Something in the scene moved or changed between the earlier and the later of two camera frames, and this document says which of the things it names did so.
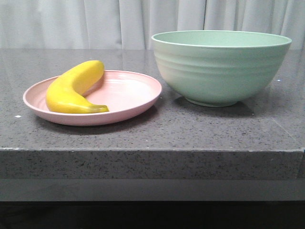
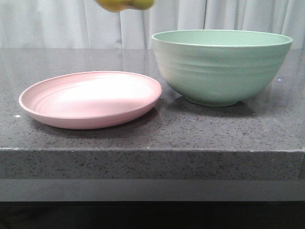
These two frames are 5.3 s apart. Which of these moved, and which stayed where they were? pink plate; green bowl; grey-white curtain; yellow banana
Moved: yellow banana
Stayed: grey-white curtain; green bowl; pink plate
